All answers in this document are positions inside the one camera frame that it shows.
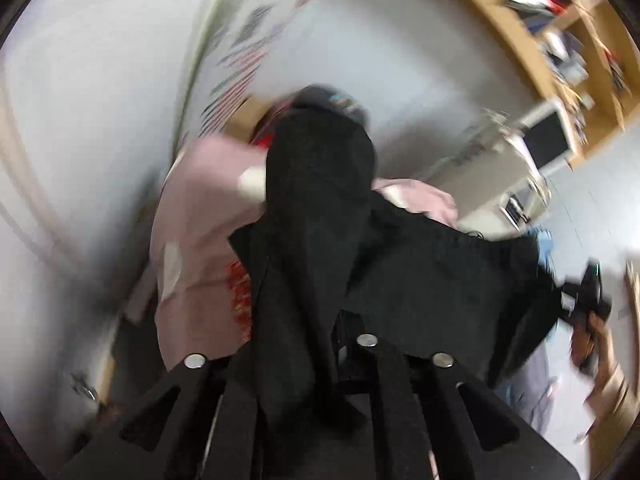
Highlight person's right hand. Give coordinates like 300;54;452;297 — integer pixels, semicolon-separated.
570;312;608;368

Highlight person's right forearm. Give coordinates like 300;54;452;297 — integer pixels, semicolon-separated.
585;327;640;443

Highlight wooden shelf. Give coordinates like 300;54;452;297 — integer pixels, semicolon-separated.
425;0;640;171

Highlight black zip jacket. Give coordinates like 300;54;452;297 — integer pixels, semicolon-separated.
227;85;565;461

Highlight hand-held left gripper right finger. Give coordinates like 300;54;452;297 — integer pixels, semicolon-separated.
332;332;581;480

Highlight grey pants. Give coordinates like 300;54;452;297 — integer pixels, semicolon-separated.
495;350;562;432

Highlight white cabinet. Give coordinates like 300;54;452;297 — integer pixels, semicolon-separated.
425;110;551;242

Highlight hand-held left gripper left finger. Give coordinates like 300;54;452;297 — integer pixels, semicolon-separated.
60;352;261;480

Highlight wall poster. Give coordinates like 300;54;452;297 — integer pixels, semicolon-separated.
175;0;321;142

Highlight red floral cloth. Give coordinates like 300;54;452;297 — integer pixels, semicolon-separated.
225;260;254;342

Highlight blue cloth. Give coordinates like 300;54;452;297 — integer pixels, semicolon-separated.
529;229;557;272

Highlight white computer monitor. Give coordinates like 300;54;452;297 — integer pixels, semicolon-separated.
515;100;577;177

